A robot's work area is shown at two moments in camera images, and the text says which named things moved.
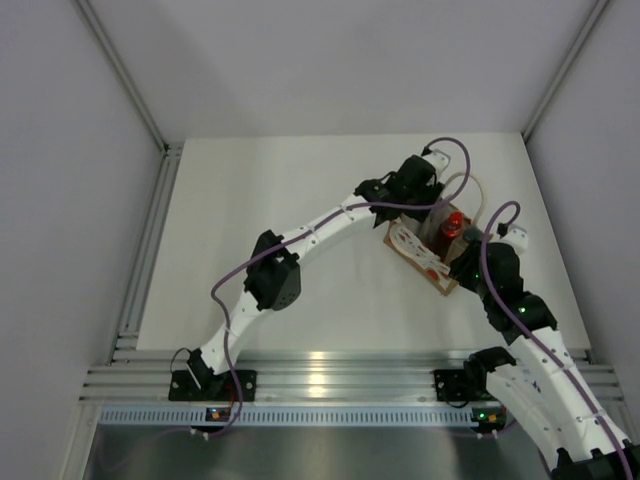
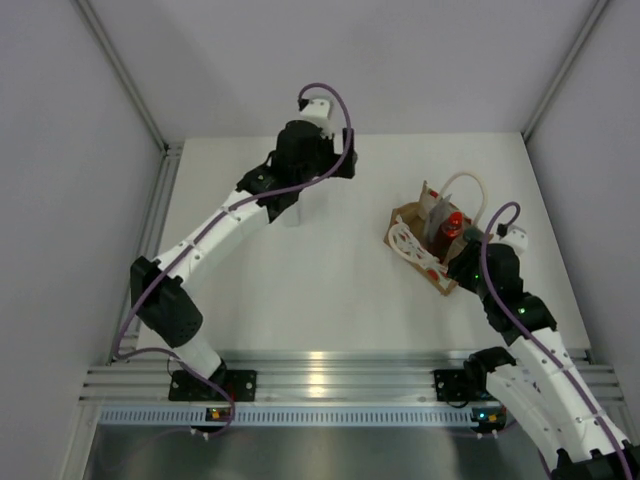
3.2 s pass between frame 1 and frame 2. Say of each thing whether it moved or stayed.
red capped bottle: stayed
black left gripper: moved
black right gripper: stayed
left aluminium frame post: stayed
